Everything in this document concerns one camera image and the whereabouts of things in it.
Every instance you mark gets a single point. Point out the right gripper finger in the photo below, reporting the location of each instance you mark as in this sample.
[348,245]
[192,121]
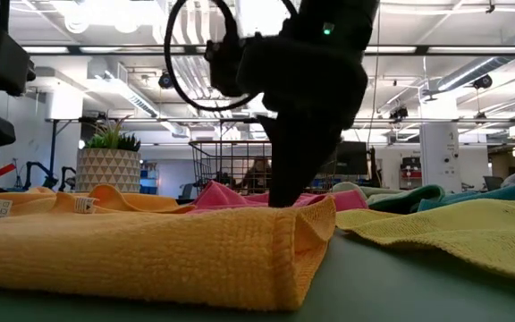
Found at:
[293,170]

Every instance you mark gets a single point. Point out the blue storage bins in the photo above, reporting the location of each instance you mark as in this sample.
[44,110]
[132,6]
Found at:
[149,183]

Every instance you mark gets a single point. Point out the grey office chair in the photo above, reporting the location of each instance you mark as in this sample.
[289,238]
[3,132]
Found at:
[187,191]

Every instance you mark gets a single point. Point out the pink microfiber towel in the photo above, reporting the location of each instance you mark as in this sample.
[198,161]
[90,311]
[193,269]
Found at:
[222,197]

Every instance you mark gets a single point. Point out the teal microfiber towel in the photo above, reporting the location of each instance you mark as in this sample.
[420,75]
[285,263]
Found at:
[508,194]

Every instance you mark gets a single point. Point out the white pillar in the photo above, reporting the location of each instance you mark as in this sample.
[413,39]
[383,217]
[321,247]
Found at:
[440,156]

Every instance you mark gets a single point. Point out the pale green microfiber towel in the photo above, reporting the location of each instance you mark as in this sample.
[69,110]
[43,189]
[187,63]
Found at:
[351,190]

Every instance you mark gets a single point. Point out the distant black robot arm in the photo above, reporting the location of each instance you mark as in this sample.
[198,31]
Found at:
[34,163]
[65,172]

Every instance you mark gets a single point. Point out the black ceiling camera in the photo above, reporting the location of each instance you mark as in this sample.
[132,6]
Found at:
[398,112]
[166,80]
[482,81]

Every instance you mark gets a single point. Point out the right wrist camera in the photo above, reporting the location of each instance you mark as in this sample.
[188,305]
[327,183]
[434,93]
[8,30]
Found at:
[224,67]

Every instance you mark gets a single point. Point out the yellow microfiber towel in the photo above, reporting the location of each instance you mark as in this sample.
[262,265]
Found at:
[463,237]

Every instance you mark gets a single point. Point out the succulent in patterned pot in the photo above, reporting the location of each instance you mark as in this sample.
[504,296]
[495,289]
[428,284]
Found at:
[105,172]

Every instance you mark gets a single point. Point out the black monitor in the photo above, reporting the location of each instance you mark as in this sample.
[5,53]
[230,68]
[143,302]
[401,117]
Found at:
[353,158]

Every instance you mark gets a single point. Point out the ribbed ceiling air duct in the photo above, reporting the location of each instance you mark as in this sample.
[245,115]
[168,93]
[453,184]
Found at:
[257,18]

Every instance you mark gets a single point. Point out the shelf with boxes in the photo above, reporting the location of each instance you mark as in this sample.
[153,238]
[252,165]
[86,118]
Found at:
[411,172]

